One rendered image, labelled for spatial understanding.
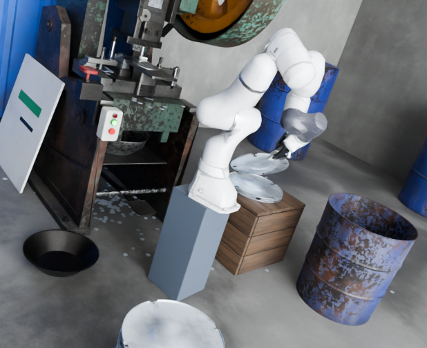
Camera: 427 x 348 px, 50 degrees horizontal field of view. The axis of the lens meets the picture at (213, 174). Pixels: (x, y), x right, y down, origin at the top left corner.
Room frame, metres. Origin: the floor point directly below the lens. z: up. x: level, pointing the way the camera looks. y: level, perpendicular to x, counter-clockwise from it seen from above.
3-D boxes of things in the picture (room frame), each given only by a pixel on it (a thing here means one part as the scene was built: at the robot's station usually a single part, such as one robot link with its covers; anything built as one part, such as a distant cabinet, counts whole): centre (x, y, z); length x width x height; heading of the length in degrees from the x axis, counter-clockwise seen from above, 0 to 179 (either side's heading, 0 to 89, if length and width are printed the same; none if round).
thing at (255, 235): (2.15, -0.22, 0.18); 0.40 x 0.38 x 0.35; 49
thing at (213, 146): (1.69, -0.02, 0.71); 0.18 x 0.11 x 0.25; 115
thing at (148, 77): (2.09, 0.42, 0.72); 0.25 x 0.14 x 0.14; 45
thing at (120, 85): (2.21, 0.54, 0.68); 0.45 x 0.30 x 0.06; 135
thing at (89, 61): (2.09, 0.66, 0.76); 0.17 x 0.06 x 0.10; 135
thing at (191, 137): (2.50, 0.46, 0.45); 0.92 x 0.12 x 0.90; 45
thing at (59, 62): (2.12, 0.83, 0.45); 0.92 x 0.12 x 0.90; 45
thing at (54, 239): (1.56, 0.49, 0.04); 0.30 x 0.30 x 0.07
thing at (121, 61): (2.21, 0.54, 0.76); 0.15 x 0.09 x 0.05; 135
